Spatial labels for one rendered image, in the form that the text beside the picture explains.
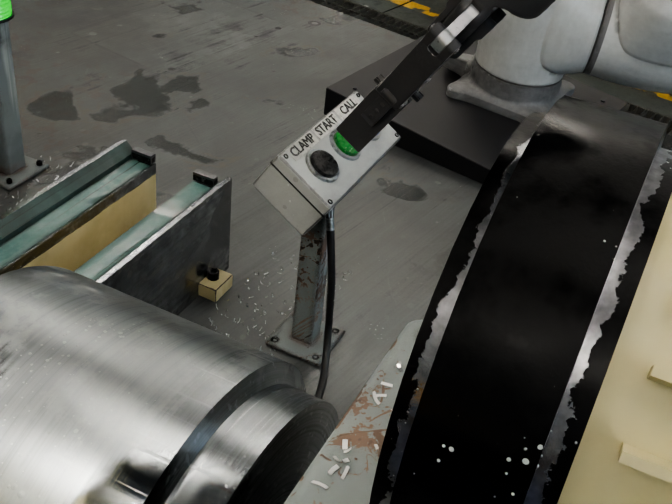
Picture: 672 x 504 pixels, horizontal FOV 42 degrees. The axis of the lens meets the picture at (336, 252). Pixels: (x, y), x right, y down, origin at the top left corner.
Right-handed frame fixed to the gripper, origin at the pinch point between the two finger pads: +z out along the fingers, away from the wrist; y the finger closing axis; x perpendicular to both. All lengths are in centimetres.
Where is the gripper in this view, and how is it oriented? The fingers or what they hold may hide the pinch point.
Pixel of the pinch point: (373, 114)
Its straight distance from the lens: 78.5
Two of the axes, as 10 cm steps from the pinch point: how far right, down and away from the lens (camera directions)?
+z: -5.6, 5.0, 6.6
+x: 7.0, 7.1, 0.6
